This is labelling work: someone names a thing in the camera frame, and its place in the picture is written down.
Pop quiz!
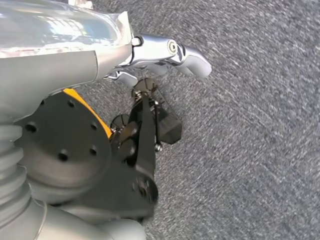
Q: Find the yellow floor tape square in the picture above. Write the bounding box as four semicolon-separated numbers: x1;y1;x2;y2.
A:
62;87;113;139

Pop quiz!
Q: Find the black robot foot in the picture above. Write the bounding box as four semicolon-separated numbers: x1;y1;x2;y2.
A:
109;77;183;153

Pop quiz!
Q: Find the black robot leg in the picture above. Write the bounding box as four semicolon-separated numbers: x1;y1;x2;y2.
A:
14;91;159;222

